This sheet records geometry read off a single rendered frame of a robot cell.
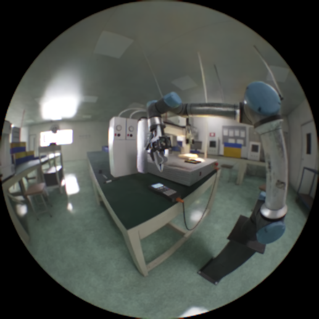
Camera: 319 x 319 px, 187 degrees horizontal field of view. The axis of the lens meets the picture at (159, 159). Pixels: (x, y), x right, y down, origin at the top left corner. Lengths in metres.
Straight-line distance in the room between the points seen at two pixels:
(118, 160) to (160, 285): 1.11
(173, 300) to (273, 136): 1.08
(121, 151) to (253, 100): 0.81
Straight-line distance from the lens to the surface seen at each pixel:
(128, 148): 0.82
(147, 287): 1.02
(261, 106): 0.31
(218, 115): 0.48
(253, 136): 4.49
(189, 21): 1.90
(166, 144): 0.45
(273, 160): 0.34
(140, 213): 0.40
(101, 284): 1.10
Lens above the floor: 1.01
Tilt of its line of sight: 9 degrees down
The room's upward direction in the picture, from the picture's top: 1 degrees clockwise
